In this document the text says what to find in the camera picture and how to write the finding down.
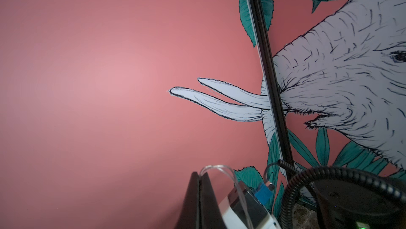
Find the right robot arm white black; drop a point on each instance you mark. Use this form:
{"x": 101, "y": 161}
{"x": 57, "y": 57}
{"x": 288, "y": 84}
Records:
{"x": 346, "y": 198}

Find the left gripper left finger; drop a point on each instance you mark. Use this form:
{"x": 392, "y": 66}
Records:
{"x": 190, "y": 213}

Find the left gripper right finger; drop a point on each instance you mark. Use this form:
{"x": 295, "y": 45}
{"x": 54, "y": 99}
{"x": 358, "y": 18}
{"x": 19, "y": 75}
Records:
{"x": 210, "y": 215}

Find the right black frame post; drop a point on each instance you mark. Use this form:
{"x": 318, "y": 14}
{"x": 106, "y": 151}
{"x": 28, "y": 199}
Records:
{"x": 270, "y": 77}

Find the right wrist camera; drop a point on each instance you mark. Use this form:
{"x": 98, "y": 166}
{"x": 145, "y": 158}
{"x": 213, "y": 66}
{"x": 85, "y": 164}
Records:
{"x": 233, "y": 213}

